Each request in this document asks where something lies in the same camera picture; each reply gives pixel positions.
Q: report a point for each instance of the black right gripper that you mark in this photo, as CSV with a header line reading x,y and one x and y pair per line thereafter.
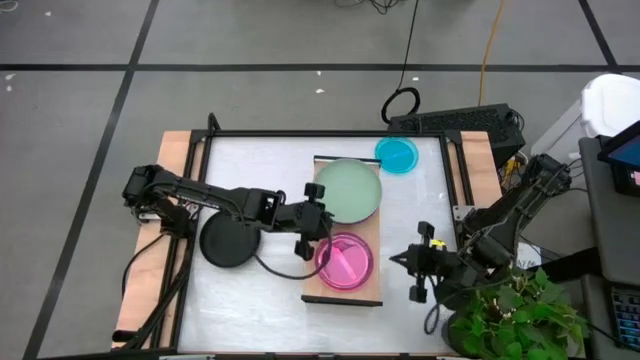
x,y
432,260

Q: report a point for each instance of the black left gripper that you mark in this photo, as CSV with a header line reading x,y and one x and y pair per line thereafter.
x,y
305,220

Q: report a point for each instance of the white bowl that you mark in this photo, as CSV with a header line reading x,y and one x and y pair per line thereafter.
x,y
350,190

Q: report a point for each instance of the pink translucent plate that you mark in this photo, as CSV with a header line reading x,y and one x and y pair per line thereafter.
x,y
350,265

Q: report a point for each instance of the teal translucent plate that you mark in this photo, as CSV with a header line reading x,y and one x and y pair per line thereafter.
x,y
396,155

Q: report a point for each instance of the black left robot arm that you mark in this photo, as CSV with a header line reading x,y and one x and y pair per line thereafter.
x,y
220,197

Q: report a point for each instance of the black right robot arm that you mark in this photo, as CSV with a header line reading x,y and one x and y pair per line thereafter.
x,y
500,225

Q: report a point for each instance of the green potted plant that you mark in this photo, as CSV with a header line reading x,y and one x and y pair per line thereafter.
x,y
510,320

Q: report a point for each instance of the wooden base board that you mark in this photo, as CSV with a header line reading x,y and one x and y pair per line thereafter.
x,y
482,165
150,280

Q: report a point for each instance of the grey desk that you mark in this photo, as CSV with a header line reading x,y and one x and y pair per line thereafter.
x,y
607,225

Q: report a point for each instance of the black keyboard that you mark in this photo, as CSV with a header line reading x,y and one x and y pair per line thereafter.
x,y
627,320

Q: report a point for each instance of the black tablet screen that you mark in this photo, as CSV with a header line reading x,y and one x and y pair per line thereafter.
x,y
627,152

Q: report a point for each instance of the white container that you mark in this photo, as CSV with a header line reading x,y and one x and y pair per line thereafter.
x,y
615,102

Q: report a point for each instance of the wooden shelf with black frame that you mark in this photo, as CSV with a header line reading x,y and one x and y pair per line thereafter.
x,y
376,231

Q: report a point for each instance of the black table frame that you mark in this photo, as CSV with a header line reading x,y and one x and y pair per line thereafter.
x,y
325,134

